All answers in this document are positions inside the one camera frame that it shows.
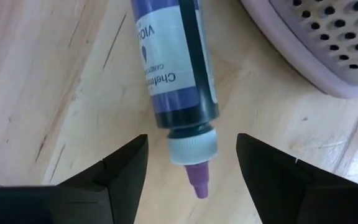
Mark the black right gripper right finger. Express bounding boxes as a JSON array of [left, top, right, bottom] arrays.
[[236, 133, 358, 224]]

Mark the violet food colouring bottle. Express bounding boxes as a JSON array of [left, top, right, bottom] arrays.
[[130, 0, 221, 200]]

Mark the metal box grater pink rim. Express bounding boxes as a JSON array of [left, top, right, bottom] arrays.
[[239, 0, 358, 100]]

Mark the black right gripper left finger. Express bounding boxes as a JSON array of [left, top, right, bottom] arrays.
[[0, 134, 149, 224]]

